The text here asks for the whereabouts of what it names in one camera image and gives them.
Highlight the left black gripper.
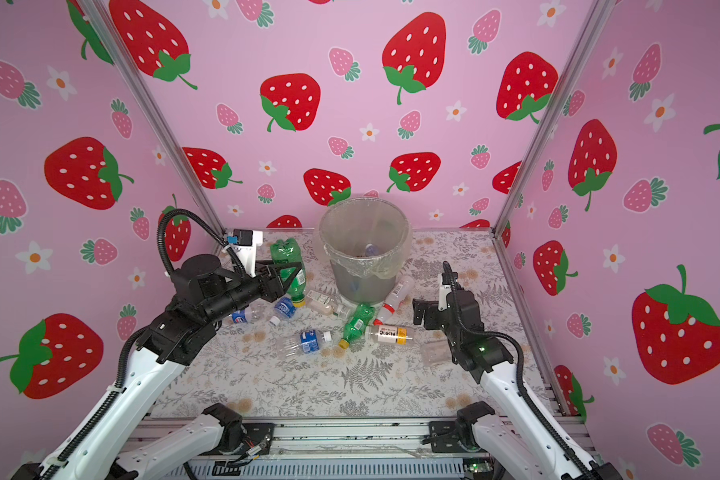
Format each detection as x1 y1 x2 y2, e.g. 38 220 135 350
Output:
204 258 300 331

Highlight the green bottle yellow cap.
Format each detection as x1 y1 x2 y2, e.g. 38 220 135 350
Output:
270 238 307 308

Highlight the square clear bottle green cap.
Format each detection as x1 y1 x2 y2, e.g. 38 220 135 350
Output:
420 340 452 367

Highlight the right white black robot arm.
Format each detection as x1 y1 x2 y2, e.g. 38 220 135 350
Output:
413 287 621 479

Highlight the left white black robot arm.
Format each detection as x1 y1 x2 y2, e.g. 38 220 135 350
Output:
14 254 303 479

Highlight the green bottle near bin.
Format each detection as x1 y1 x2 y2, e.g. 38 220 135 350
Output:
338 303 375 350

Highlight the grey mesh waste bin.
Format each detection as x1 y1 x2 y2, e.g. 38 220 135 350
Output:
316 197 412 304

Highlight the Pocari Sweat bottle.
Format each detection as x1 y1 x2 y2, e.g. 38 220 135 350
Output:
269 297 298 326

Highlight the Pepsi water bottle blue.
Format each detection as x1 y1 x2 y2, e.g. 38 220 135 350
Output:
226 306 262 324

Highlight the clear bottle white green label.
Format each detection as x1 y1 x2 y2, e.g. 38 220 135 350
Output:
306 290 353 320

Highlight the bottle yellow white label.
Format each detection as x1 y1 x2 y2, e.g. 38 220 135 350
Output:
365 325 414 346

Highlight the white bottle red cap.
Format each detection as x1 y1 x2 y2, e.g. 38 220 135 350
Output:
373 275 415 325

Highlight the clear bottle blue label centre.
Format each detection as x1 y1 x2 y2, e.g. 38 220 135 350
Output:
281 329 336 357

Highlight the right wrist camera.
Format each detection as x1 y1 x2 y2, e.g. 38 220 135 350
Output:
438 283 452 311

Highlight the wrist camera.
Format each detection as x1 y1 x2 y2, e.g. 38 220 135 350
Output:
438 283 452 311
224 229 263 277

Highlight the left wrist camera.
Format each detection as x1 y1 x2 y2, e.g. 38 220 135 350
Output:
224 229 263 277

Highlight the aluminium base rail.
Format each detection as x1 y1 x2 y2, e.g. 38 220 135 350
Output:
104 417 589 480

